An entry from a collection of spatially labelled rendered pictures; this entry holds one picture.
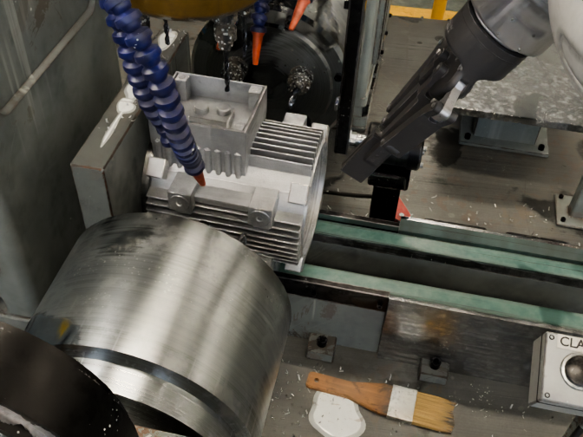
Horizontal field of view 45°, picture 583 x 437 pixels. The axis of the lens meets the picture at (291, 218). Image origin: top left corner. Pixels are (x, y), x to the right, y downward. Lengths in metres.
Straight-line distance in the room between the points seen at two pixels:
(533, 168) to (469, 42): 0.75
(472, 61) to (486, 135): 0.76
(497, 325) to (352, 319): 0.19
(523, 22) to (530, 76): 0.78
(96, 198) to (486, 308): 0.52
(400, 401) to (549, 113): 0.61
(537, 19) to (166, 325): 0.41
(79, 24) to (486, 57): 0.54
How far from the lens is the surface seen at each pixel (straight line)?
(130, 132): 0.85
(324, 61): 1.05
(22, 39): 0.88
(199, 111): 0.88
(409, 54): 1.66
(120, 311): 0.63
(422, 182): 1.31
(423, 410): 1.00
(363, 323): 0.99
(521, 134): 1.43
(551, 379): 0.76
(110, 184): 0.81
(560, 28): 0.50
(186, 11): 0.71
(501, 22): 0.65
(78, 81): 0.99
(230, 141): 0.84
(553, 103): 1.37
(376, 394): 1.00
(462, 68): 0.68
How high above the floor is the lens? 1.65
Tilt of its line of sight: 45 degrees down
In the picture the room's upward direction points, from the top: 3 degrees clockwise
